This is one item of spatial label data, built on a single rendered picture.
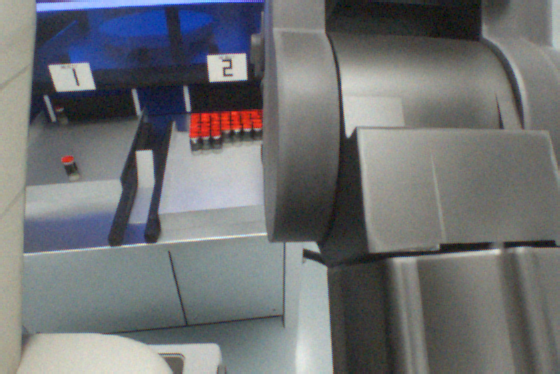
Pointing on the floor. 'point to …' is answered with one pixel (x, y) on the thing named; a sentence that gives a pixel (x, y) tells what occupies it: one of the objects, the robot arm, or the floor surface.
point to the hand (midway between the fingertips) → (286, 205)
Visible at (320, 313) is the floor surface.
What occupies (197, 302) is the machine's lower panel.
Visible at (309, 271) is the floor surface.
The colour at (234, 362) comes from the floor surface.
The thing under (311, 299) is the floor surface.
